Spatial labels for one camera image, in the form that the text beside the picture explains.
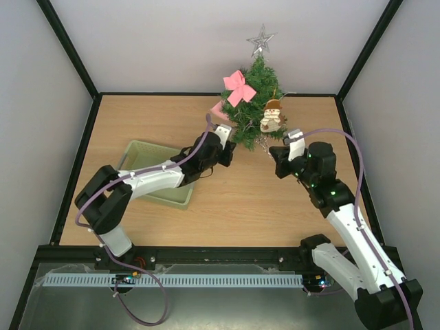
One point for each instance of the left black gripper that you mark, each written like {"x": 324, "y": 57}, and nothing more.
{"x": 226, "y": 160}

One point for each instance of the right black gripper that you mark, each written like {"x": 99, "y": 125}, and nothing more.
{"x": 283, "y": 161}

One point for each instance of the silver spiral ornament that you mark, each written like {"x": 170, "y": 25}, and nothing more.
{"x": 263, "y": 143}

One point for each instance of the brown hat snowman ornament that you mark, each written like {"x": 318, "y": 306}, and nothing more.
{"x": 272, "y": 119}

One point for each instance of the small green christmas tree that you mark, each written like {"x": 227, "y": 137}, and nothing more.
{"x": 256, "y": 106}

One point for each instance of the pink hat gnome ornament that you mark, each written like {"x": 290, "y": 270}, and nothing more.
{"x": 217, "y": 110}

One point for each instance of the pink heart ornament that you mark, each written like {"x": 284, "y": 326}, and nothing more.
{"x": 239, "y": 89}

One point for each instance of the light green plastic basket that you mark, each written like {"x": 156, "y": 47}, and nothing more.
{"x": 139, "y": 154}

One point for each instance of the silver star tree topper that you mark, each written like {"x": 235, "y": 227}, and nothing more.
{"x": 261, "y": 42}

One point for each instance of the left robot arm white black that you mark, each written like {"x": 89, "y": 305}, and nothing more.
{"x": 104, "y": 200}

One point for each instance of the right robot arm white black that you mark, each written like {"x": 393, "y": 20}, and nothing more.
{"x": 381, "y": 293}

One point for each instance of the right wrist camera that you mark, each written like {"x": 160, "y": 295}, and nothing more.
{"x": 295, "y": 141}

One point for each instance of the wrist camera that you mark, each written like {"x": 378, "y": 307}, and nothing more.
{"x": 224, "y": 132}
{"x": 295, "y": 141}

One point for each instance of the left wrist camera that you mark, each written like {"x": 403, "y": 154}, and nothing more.
{"x": 224, "y": 132}

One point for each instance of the light blue slotted cable duct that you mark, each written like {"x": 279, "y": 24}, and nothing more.
{"x": 176, "y": 280}

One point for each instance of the black aluminium frame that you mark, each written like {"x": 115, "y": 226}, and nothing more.
{"x": 213, "y": 231}

